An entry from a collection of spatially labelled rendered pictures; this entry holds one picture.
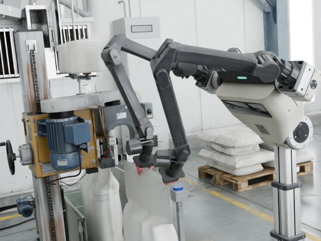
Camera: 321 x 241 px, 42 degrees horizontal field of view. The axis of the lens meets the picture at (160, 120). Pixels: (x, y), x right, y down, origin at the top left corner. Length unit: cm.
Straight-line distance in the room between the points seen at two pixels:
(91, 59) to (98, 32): 343
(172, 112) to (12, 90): 349
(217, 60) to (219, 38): 599
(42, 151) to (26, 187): 288
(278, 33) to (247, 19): 60
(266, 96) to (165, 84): 47
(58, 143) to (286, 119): 102
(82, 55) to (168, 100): 63
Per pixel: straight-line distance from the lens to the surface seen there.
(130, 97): 190
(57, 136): 199
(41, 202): 231
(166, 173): 178
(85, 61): 200
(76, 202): 381
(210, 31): 736
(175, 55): 141
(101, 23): 546
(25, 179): 504
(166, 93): 149
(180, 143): 163
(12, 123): 491
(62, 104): 196
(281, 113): 178
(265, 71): 152
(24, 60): 220
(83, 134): 196
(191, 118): 717
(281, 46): 781
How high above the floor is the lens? 158
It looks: 9 degrees down
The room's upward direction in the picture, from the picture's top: 4 degrees counter-clockwise
